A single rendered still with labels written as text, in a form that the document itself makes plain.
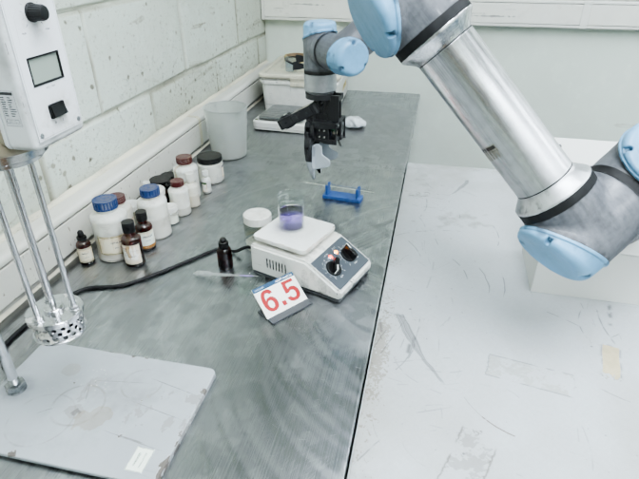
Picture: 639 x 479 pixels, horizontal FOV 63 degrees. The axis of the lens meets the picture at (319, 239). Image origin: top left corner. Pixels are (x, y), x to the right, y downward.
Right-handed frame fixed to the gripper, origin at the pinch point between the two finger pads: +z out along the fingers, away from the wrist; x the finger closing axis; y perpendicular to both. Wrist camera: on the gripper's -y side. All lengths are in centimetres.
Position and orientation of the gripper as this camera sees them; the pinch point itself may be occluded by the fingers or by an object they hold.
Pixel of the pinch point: (314, 170)
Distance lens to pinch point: 132.2
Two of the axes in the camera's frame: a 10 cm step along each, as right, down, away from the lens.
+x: 3.4, -4.7, 8.1
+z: 0.2, 8.7, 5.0
